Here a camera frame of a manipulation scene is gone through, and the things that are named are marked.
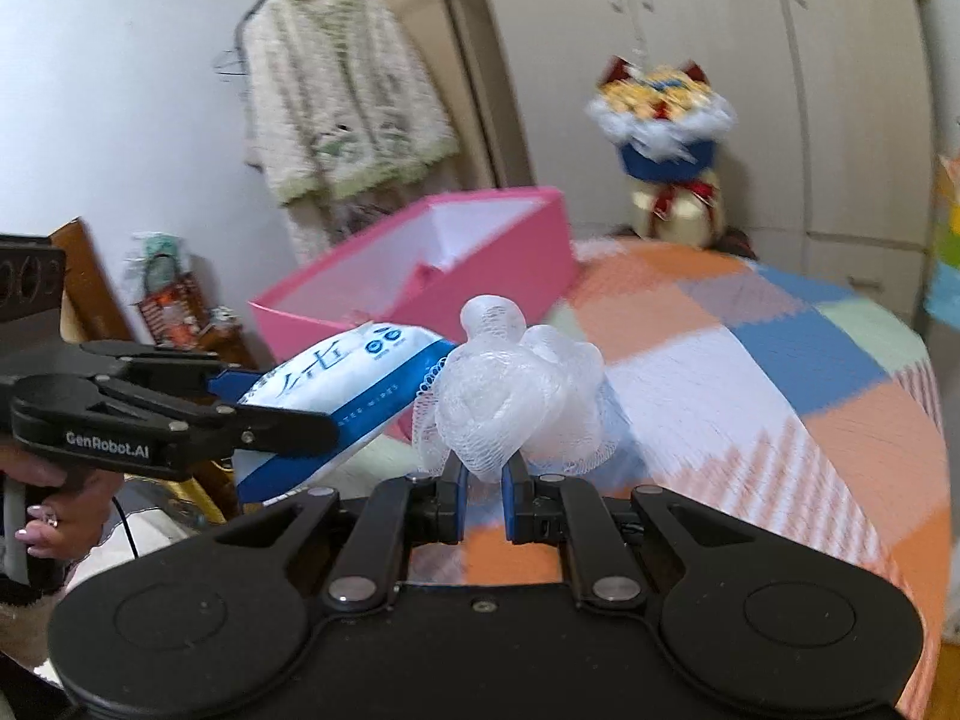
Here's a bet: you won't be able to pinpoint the yellow flower bouquet blue wrap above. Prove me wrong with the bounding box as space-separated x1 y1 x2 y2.
586 57 737 249

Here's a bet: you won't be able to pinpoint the white mesh bath pouf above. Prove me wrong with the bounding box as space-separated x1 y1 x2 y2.
412 294 617 483

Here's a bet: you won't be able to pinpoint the cream knitted cardigan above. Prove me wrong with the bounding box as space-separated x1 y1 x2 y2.
245 0 460 263

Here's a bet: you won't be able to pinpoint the beige wardrobe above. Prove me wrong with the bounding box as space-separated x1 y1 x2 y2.
449 0 934 317

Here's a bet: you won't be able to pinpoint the person's left hand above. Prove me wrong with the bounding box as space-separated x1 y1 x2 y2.
2 439 124 561

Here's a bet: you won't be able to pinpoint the colourful hanging gift bag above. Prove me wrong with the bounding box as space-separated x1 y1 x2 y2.
924 156 960 330

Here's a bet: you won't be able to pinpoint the blue white wet wipes pack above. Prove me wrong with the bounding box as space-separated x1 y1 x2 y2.
210 323 455 504

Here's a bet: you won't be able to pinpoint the cluttered side shelf items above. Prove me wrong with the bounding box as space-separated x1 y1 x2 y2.
122 232 254 367

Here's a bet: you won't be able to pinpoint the pink cardboard storage box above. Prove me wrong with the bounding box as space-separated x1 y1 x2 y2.
249 187 578 361

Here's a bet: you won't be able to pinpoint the colourful checked table cloth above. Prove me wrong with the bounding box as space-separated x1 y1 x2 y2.
427 239 950 718

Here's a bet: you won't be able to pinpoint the black clothes rack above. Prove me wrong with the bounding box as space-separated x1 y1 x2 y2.
212 0 272 80

